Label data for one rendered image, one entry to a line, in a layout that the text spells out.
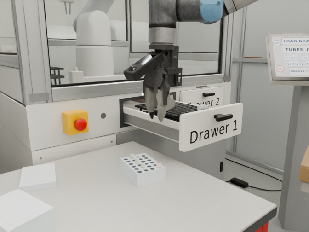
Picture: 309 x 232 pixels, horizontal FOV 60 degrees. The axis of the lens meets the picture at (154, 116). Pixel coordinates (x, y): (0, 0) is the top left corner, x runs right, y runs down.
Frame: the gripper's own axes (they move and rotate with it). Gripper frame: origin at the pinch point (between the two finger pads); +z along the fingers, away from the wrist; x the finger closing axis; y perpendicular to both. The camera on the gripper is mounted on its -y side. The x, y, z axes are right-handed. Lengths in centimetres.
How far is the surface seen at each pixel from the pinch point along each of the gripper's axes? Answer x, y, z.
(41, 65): 28.1, -21.1, -13.3
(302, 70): -3, 97, -10
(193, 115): -7.8, 8.2, -0.5
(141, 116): 14.6, 7.0, 4.3
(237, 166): 71, 174, 92
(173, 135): -2.0, 6.1, 6.5
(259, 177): 45, 168, 92
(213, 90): 22, 58, 0
